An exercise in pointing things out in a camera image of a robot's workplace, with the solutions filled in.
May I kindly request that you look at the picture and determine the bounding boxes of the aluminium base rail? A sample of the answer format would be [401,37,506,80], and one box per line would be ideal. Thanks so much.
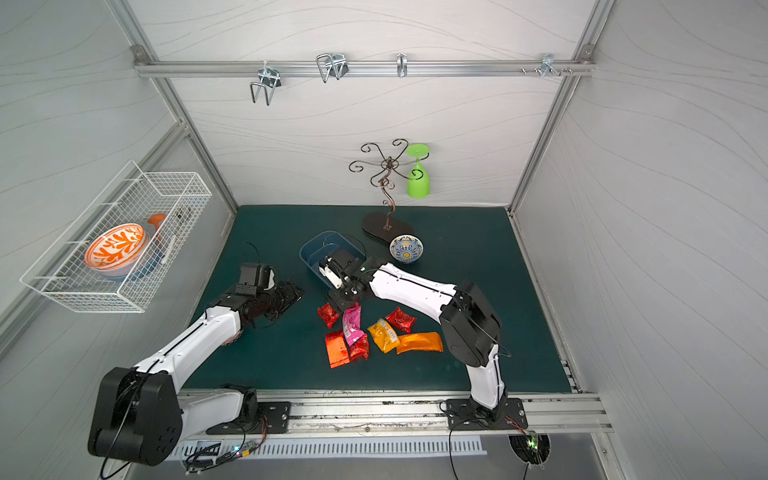
[258,390,614,438]

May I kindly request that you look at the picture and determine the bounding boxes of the small metal clip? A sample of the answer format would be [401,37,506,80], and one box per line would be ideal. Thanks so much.
[396,53,408,78]

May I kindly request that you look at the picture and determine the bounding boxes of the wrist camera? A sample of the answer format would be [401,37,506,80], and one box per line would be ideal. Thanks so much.
[318,257,343,289]
[235,263,276,297]

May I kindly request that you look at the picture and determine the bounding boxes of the metal bracket right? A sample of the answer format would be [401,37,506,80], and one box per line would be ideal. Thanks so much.
[520,54,572,78]

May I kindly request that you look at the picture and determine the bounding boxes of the pink tea bag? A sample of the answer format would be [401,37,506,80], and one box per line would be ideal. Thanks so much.
[342,303,364,346]

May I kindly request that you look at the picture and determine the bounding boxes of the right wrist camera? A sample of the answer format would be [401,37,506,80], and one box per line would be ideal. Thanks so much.
[318,257,343,289]

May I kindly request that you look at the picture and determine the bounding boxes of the white wire basket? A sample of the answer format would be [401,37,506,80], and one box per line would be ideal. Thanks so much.
[20,161,212,314]

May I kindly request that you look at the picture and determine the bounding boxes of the small red tea bag bottom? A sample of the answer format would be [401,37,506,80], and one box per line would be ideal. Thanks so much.
[349,335,370,362]

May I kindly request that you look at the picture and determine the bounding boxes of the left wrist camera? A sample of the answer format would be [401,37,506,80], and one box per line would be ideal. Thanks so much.
[235,263,276,297]

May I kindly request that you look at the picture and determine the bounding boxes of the yellow foil tea bag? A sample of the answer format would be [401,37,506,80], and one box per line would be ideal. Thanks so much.
[368,319,400,354]

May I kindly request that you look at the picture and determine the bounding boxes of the white vent strip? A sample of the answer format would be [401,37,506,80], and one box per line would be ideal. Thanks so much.
[167,436,488,462]

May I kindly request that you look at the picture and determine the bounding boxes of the blue plastic storage box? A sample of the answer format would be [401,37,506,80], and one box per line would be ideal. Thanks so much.
[299,230,366,288]

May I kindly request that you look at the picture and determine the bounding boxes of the orange white patterned bowl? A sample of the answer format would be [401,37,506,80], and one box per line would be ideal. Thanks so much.
[84,223,149,278]

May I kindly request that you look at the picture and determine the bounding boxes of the blue yellow patterned bowl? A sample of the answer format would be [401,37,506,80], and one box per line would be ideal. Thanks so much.
[389,234,424,264]

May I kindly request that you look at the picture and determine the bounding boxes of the green plastic goblet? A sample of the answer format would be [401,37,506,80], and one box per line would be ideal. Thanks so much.
[405,144,430,200]

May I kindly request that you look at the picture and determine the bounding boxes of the orange foil tea bag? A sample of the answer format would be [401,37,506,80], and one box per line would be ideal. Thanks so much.
[396,332,444,355]

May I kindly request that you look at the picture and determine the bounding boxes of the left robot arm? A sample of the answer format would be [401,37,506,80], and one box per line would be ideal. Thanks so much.
[87,281,303,466]

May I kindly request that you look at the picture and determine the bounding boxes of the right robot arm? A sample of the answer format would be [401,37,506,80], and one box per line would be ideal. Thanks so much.
[317,248,507,422]

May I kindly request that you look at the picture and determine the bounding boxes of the metal hook centre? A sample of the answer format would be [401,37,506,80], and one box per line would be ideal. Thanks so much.
[316,53,349,83]

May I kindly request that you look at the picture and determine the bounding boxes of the large red tea bag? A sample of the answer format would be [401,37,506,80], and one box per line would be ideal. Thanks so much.
[325,331,350,369]

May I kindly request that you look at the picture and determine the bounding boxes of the aluminium top rail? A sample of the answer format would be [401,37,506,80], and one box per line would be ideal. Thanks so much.
[134,57,597,79]

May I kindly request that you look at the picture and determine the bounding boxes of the orange spoon in basket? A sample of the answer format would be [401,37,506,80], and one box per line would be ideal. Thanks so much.
[147,213,166,243]

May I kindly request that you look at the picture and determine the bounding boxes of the metal double hook left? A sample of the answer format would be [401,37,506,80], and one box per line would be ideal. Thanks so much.
[250,62,282,106]

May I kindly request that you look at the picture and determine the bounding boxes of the black metal cup stand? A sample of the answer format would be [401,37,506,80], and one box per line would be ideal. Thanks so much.
[348,138,414,245]

